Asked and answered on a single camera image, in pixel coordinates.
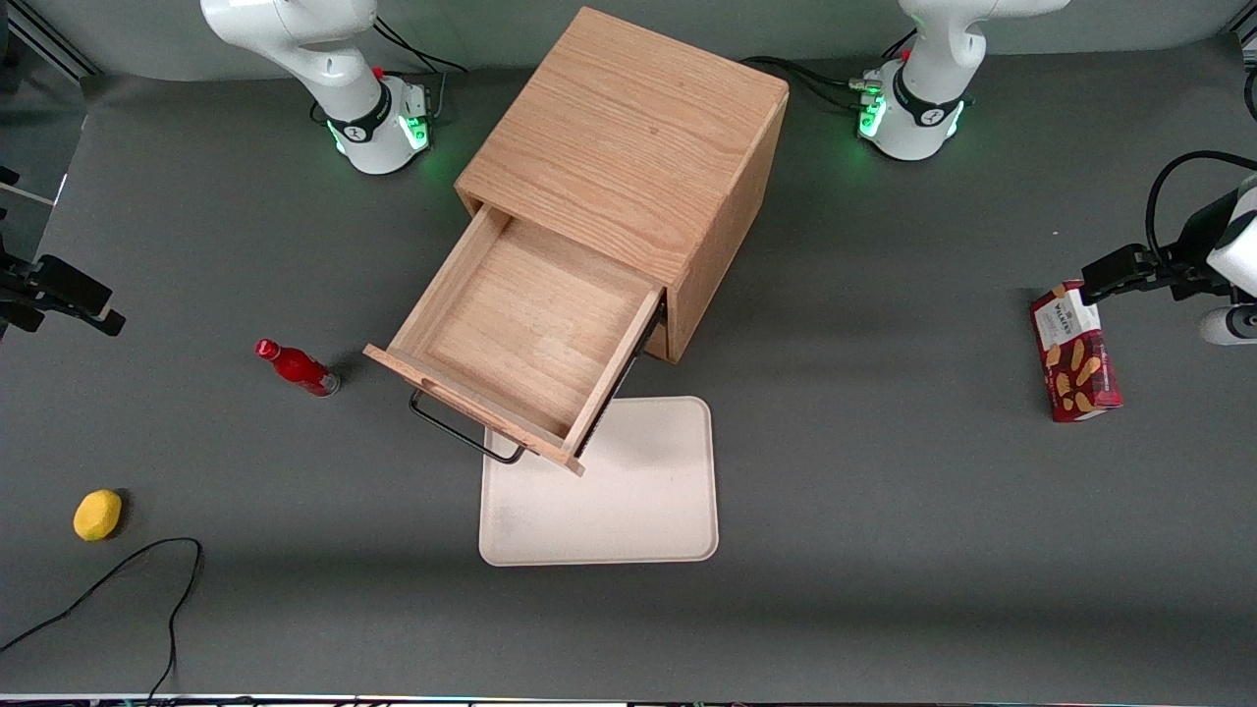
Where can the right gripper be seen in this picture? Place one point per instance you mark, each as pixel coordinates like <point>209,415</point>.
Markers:
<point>22,287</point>

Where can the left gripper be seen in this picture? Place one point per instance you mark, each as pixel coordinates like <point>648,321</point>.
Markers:
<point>1194,240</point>

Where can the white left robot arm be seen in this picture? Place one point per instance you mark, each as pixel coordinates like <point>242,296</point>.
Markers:
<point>928,118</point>

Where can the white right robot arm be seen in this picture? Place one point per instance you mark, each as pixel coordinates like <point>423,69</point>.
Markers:
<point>324,59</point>

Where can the oak wooden drawer cabinet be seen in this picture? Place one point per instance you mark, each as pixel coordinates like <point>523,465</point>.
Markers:
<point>638,128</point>

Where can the red shortbread cookie box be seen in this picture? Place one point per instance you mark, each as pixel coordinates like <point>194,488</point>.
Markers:
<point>1080,373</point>

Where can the yellow lemon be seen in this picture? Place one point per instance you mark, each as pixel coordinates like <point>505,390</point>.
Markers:
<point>96,516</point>

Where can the red bottle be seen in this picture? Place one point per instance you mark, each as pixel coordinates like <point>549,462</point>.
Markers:
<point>300,368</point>

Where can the cream plastic tray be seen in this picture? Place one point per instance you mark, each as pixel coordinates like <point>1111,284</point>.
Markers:
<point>638,491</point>

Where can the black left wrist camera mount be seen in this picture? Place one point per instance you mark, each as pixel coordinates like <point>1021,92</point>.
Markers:
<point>1206,241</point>

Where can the aluminium frame profile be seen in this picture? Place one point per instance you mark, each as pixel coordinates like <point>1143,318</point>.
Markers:
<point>49,39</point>
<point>1247,37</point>

